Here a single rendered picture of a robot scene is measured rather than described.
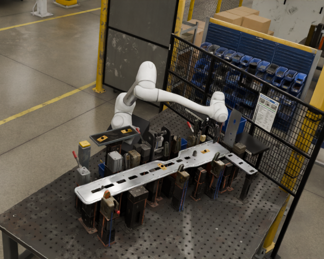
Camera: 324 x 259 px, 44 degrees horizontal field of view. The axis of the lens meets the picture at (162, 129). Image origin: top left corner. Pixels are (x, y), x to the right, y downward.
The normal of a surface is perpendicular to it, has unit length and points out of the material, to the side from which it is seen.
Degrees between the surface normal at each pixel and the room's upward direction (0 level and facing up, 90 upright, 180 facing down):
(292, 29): 90
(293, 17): 90
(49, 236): 0
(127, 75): 93
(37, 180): 0
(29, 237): 0
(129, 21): 91
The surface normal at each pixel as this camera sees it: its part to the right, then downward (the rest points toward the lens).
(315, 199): 0.15, -0.85
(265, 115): -0.77, 0.22
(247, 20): -0.59, 0.34
